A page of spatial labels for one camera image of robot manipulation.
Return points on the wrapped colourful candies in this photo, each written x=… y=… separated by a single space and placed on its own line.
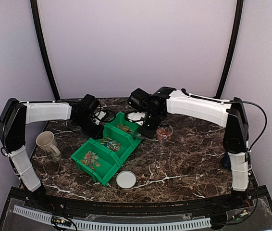
x=111 y=144

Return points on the scooped star gummies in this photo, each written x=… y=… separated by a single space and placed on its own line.
x=164 y=133

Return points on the white jar lid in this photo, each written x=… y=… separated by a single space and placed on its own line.
x=126 y=179

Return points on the beige ceramic mug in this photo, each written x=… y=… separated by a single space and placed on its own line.
x=47 y=142

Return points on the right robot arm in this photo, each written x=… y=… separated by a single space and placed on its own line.
x=229 y=115

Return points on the metal scoop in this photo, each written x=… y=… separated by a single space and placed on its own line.
x=137 y=135

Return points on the green three-compartment bin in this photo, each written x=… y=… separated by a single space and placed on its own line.
x=110 y=161

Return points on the white slotted cable duct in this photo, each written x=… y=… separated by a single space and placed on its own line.
x=113 y=223

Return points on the black front rail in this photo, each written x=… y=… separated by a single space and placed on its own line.
x=214 y=206

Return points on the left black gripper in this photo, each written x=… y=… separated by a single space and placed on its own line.
x=97 y=134

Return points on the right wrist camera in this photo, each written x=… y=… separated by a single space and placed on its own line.
x=139 y=100

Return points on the right black frame post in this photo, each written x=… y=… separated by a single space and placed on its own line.
x=231 y=48

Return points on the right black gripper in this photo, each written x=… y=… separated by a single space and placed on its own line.
x=147 y=133

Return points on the clear plastic jar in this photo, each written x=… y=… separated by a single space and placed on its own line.
x=164 y=133

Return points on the left black frame post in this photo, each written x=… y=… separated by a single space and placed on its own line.
x=43 y=49

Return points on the green yellow gummy candies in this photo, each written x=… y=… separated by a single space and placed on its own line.
x=125 y=129

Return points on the black frame post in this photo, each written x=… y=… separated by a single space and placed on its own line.
x=231 y=48
x=43 y=49

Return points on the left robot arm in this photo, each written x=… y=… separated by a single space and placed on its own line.
x=87 y=114

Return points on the star gummy candies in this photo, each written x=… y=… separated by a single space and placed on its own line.
x=91 y=160

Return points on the dark blue mug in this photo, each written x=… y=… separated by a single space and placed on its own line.
x=225 y=161

